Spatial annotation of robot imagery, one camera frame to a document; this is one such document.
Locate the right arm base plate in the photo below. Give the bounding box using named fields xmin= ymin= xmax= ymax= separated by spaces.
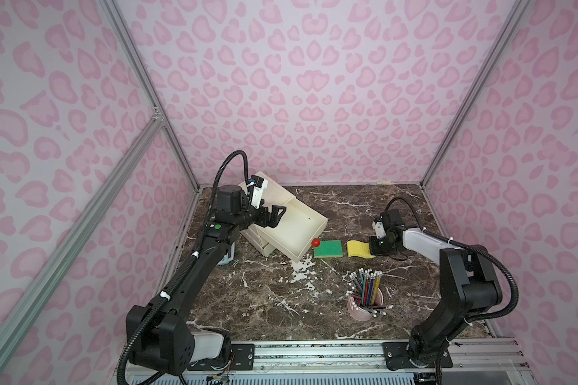
xmin=382 ymin=341 xmax=454 ymax=372

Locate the light blue calculator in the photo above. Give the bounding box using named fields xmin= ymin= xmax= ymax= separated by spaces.
xmin=218 ymin=243 xmax=235 ymax=266

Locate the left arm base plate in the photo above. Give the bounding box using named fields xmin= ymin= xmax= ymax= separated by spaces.
xmin=187 ymin=343 xmax=255 ymax=372

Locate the pink pencil cup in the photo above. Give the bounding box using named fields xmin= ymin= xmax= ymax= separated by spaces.
xmin=347 ymin=291 xmax=387 ymax=322

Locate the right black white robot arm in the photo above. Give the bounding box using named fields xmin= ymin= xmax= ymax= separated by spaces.
xmin=370 ymin=197 xmax=520 ymax=373

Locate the bundle of coloured pencils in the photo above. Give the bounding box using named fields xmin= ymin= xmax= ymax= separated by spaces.
xmin=347 ymin=269 xmax=393 ymax=311

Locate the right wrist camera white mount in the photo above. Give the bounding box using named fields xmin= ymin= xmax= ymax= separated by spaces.
xmin=372 ymin=217 xmax=387 ymax=239

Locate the yellow sponge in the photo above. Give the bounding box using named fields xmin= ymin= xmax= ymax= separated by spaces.
xmin=347 ymin=241 xmax=375 ymax=259

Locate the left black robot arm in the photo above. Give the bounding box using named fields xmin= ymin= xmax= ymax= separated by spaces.
xmin=116 ymin=150 xmax=287 ymax=384

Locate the green sponge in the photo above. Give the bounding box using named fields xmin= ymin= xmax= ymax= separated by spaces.
xmin=311 ymin=238 xmax=344 ymax=258

